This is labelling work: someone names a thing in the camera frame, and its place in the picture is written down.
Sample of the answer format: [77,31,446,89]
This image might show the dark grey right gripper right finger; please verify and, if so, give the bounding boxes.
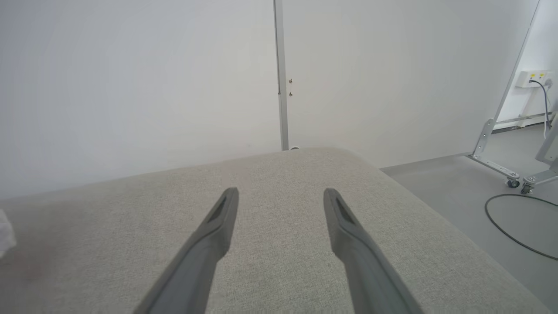
[324,188,423,314]

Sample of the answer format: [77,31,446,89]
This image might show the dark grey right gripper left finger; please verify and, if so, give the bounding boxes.
[133,188,239,314]

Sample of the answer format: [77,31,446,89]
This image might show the red and white garment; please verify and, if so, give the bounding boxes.
[0,209,17,258]

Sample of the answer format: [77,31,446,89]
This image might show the black floor cable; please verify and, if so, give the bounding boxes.
[485,194,558,261]

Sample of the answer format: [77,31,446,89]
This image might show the grey metal frame with caster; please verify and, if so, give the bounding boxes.
[469,0,541,189]
[521,113,558,195]

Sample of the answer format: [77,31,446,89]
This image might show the grey metal partition post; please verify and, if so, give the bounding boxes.
[273,0,289,151]

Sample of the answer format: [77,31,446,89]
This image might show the grey plugged-in power cable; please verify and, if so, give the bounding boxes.
[529,79,552,140]

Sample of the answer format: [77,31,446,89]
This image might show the white wall socket box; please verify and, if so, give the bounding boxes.
[516,70,554,88]

